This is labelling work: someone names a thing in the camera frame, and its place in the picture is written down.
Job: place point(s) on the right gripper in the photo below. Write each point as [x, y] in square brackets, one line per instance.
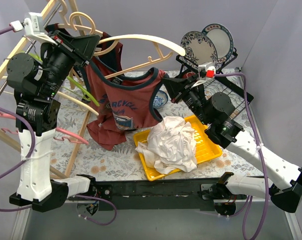
[182, 89]

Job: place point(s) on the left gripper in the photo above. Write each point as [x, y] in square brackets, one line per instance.
[72, 50]

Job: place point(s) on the green hanger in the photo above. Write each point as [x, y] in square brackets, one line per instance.
[86, 95]

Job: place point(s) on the cream hanger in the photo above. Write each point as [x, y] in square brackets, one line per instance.
[164, 48]
[74, 22]
[78, 102]

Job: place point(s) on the cream hanger front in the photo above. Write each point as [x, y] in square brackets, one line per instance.
[78, 102]

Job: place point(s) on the white tank top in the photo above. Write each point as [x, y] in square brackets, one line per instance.
[170, 145]

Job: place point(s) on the red tank top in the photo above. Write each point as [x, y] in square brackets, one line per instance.
[125, 103]

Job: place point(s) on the pink hanger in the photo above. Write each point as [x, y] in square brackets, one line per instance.
[70, 136]

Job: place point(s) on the navy tank top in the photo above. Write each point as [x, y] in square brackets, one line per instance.
[108, 63]

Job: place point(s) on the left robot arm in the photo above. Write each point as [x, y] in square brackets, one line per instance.
[35, 84]

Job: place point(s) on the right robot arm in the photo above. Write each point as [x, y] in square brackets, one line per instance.
[282, 182]

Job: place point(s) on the red mug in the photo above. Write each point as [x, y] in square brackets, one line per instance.
[189, 75]

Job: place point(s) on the blue white small bowl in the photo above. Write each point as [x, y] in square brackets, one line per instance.
[160, 100]

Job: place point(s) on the floral blue plate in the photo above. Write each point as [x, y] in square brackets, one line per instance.
[199, 48]

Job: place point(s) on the green rimmed white plate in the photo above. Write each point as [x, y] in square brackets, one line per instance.
[222, 40]

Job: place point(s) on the yellow plastic tray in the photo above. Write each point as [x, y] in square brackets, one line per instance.
[206, 150]

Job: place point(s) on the wooden clothes rack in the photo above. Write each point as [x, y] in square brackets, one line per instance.
[47, 12]

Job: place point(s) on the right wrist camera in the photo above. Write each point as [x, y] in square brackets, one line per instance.
[206, 71]

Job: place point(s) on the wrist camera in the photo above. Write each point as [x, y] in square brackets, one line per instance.
[206, 71]
[34, 28]

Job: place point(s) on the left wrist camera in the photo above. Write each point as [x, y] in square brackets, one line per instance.
[34, 28]

